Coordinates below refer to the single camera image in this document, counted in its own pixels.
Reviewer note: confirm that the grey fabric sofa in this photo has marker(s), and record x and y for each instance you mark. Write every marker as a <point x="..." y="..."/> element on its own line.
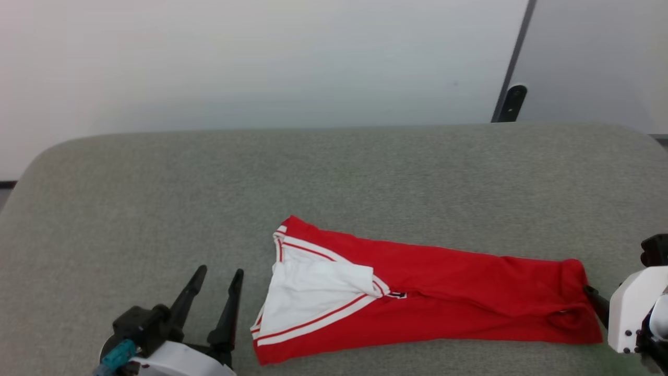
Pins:
<point x="365" y="172"/>

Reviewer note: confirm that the dark wall panel strip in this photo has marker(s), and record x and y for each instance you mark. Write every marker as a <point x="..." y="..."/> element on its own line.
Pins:
<point x="514" y="52"/>

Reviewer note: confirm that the black oblong wall bracket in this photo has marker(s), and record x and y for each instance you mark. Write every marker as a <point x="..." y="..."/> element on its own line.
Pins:
<point x="512" y="103"/>

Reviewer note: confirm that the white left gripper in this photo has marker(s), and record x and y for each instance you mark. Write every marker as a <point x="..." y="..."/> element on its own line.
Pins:
<point x="182" y="360"/>

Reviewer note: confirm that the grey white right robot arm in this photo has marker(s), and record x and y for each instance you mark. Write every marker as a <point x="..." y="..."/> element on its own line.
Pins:
<point x="660" y="318"/>

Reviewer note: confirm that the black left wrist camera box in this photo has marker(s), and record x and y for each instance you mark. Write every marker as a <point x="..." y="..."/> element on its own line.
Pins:
<point x="141" y="326"/>

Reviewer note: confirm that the red and white sports garment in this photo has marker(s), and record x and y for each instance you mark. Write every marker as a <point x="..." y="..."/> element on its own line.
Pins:
<point x="443" y="292"/>

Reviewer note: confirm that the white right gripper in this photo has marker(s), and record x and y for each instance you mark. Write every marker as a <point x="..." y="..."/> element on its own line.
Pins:
<point x="634" y="308"/>

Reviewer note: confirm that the dark wall baseboard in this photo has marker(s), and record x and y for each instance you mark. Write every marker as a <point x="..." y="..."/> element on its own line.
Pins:
<point x="8" y="184"/>

